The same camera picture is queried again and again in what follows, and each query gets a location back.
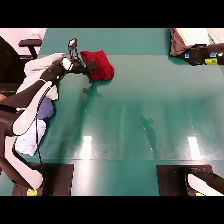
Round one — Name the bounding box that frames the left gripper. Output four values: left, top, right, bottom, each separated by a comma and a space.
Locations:
69, 55, 98, 76

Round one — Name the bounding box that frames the lavender garment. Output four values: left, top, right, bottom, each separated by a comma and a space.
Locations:
35, 97, 55, 121

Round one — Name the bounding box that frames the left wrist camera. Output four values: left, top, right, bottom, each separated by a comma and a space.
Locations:
67, 37, 80, 60

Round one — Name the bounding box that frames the red garment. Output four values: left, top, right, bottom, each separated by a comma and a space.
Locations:
79, 49, 116, 82

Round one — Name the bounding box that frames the brown garment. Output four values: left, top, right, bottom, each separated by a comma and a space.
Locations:
169, 28, 190, 57

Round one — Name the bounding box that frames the black cable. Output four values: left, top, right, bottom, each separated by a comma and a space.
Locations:
34, 83, 57, 169

